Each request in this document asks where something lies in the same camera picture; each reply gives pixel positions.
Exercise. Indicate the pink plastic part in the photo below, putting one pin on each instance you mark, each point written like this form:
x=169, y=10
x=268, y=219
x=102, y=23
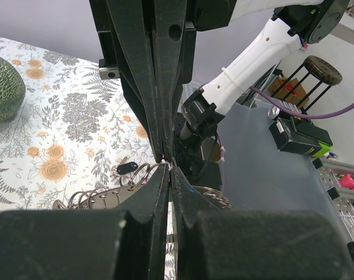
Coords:
x=347, y=181

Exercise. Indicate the black round stool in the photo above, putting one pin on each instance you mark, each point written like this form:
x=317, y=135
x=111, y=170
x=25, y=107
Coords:
x=307, y=84

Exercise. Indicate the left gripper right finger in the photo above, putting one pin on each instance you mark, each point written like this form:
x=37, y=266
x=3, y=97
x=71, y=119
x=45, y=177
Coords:
x=269, y=245

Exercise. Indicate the green woven ball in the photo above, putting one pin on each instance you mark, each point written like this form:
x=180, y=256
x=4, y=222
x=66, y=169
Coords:
x=12, y=91

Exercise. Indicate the metal ring disc with keyrings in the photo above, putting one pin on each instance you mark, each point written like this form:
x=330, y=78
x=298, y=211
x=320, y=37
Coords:
x=112, y=195

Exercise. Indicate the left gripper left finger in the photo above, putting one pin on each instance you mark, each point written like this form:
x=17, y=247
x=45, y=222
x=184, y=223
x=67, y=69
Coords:
x=26, y=252

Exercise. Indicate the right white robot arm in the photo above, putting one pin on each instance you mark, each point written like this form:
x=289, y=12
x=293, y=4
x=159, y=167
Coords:
x=292, y=25

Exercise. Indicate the floral patterned mat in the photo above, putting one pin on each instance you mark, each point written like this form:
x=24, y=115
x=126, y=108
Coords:
x=70, y=130

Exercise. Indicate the black green power box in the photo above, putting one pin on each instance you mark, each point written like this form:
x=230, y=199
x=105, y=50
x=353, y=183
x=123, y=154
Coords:
x=301, y=137

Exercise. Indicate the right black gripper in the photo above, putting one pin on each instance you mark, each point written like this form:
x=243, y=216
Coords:
x=150, y=46

